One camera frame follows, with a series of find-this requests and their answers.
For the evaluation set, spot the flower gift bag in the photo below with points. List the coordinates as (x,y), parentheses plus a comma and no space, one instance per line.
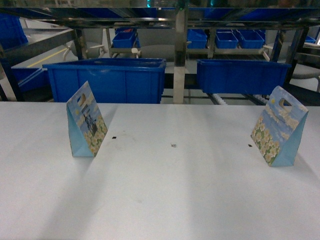
(86,126)
(278,130)

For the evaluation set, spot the steel centre post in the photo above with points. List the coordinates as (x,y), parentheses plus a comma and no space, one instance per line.
(180,47)

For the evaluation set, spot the blue bin right shelf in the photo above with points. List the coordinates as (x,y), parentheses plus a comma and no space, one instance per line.
(249,77)

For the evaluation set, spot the large blue bin left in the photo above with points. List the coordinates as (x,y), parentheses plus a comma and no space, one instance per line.
(112,80)

